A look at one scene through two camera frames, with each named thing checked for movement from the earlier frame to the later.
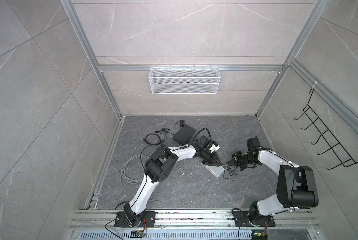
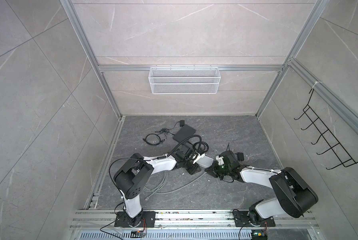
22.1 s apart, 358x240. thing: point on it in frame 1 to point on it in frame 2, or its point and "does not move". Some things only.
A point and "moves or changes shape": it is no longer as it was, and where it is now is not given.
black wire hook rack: (345, 159) does not move
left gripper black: (215, 161) to (196, 169)
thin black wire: (229, 168) moves or changes shape
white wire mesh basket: (184, 80) does not move
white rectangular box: (216, 171) moves or changes shape
